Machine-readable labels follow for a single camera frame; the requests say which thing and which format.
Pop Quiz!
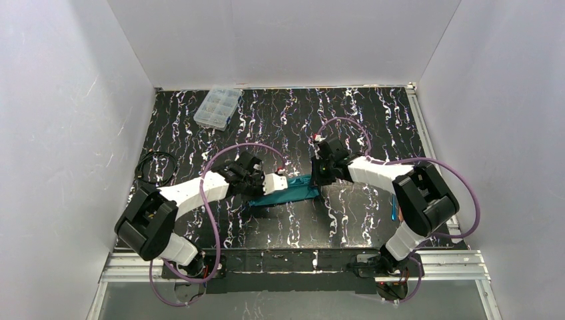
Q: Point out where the teal cloth napkin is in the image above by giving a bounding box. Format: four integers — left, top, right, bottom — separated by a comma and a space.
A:
249, 175, 320, 207

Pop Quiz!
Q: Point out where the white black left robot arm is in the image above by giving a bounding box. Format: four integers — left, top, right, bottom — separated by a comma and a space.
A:
114, 151, 265, 266

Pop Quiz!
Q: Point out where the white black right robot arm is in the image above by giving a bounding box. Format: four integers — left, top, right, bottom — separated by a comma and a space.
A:
311, 135, 460, 265

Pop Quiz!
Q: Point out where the clear plastic screw organizer box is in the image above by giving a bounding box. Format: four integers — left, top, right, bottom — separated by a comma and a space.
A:
193, 85, 243, 131

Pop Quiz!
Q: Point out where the black coiled cable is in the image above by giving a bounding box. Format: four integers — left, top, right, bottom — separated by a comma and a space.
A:
132, 151, 177, 189

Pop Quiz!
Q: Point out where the aluminium right side rail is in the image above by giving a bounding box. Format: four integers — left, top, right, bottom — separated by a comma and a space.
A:
406, 82, 462, 236

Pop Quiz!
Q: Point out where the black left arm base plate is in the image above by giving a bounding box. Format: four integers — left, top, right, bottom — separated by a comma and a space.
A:
161, 250, 217, 279

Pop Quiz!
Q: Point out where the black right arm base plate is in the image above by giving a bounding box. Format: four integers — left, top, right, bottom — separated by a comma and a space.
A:
346, 252, 424, 281

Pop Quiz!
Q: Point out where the aluminium front frame rail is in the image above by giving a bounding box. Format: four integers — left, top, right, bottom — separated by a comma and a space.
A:
101, 249, 490, 282

